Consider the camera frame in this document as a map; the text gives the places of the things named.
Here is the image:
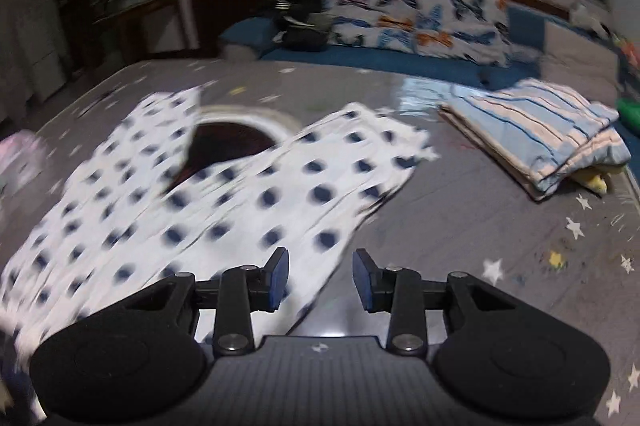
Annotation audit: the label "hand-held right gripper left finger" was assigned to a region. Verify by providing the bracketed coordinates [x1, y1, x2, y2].
[122, 247, 291, 356]

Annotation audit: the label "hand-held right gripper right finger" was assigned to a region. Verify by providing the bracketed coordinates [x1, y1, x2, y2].
[352, 249, 521, 356]

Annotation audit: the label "white polka dot pants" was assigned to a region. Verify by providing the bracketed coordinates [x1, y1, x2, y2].
[0, 87, 441, 424]

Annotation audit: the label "built-in induction cooker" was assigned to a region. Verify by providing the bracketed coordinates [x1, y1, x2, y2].
[175, 105, 301, 192]

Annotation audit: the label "blue sofa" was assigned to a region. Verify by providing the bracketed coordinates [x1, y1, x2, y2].
[220, 0, 640, 117]

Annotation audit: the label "striped folded cloth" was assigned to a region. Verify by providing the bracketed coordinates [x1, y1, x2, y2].
[439, 78, 632, 201]

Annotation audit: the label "yellow cloth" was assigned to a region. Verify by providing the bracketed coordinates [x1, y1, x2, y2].
[572, 163, 626, 196]

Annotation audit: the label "long butterfly print pillow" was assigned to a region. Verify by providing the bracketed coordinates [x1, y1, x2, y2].
[325, 0, 426, 52]

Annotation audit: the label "square butterfly print pillow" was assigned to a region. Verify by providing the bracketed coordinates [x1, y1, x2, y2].
[415, 0, 513, 68]

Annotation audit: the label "dark wooden side table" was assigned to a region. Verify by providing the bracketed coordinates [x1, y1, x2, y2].
[95, 0, 187, 63]

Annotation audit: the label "green plastic container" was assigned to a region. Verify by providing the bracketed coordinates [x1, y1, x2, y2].
[617, 96, 640, 133]

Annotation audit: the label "white plush toy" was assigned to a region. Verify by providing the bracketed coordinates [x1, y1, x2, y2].
[570, 1, 608, 32]

